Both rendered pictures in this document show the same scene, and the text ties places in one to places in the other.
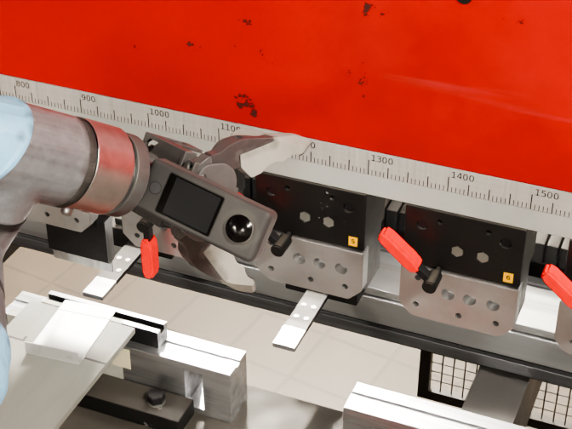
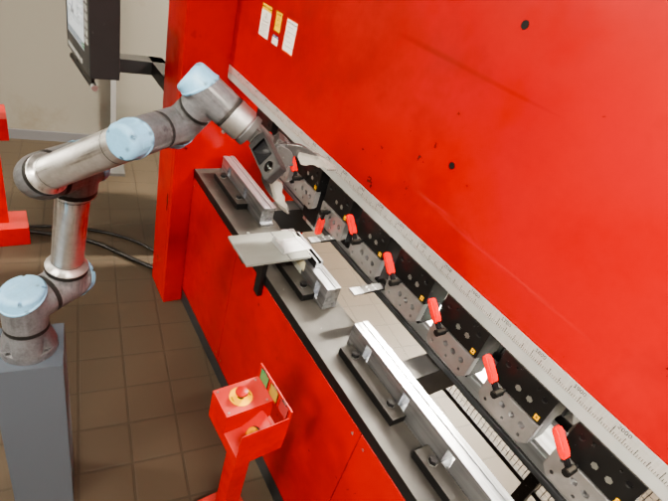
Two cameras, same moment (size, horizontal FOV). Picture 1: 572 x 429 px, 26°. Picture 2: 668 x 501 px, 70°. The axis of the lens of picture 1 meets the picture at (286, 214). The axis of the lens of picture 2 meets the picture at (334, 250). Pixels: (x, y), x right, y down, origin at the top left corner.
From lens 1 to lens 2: 55 cm
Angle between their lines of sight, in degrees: 22
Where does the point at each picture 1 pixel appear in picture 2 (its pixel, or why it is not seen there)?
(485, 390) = (419, 361)
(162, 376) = (310, 278)
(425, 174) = (412, 238)
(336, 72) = (400, 180)
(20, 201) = (198, 109)
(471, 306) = (405, 303)
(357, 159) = (394, 221)
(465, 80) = (438, 203)
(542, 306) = not seen: hidden behind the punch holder
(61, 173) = (216, 107)
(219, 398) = (321, 297)
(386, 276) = not seen: hidden behind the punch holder
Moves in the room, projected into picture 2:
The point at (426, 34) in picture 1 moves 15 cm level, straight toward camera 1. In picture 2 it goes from (433, 177) to (400, 187)
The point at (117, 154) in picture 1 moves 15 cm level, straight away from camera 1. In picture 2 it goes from (244, 116) to (282, 104)
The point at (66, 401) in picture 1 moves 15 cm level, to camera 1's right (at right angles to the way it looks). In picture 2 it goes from (267, 259) to (299, 282)
